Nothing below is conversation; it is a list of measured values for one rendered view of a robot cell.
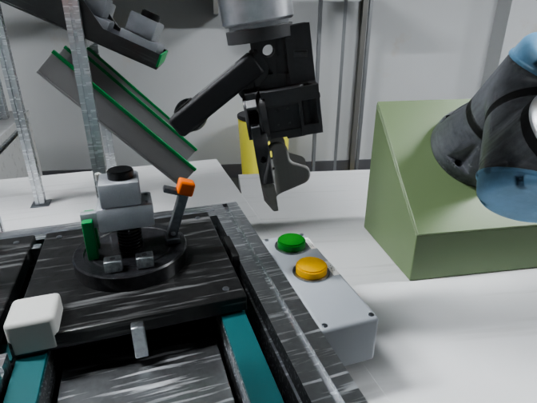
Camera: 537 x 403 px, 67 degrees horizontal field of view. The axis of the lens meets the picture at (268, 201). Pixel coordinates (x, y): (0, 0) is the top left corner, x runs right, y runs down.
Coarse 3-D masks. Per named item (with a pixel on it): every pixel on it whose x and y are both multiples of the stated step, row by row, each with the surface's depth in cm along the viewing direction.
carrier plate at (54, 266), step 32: (192, 224) 63; (64, 256) 54; (192, 256) 54; (224, 256) 54; (32, 288) 48; (64, 288) 48; (160, 288) 48; (192, 288) 48; (224, 288) 47; (64, 320) 42; (96, 320) 42; (128, 320) 43; (160, 320) 44; (192, 320) 45; (32, 352) 40
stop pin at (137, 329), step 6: (132, 324) 42; (138, 324) 42; (144, 324) 43; (132, 330) 42; (138, 330) 42; (144, 330) 42; (132, 336) 42; (138, 336) 42; (144, 336) 42; (138, 342) 43; (144, 342) 43; (138, 348) 43; (144, 348) 43; (138, 354) 43; (144, 354) 43
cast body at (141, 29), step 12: (132, 12) 64; (144, 12) 65; (132, 24) 65; (144, 24) 65; (156, 24) 65; (120, 36) 66; (132, 36) 65; (144, 36) 65; (156, 36) 67; (156, 48) 66
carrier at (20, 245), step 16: (0, 240) 58; (16, 240) 58; (32, 240) 58; (0, 256) 54; (16, 256) 54; (32, 256) 57; (0, 272) 51; (16, 272) 51; (0, 288) 48; (16, 288) 49; (0, 304) 45; (0, 320) 43; (0, 336) 42
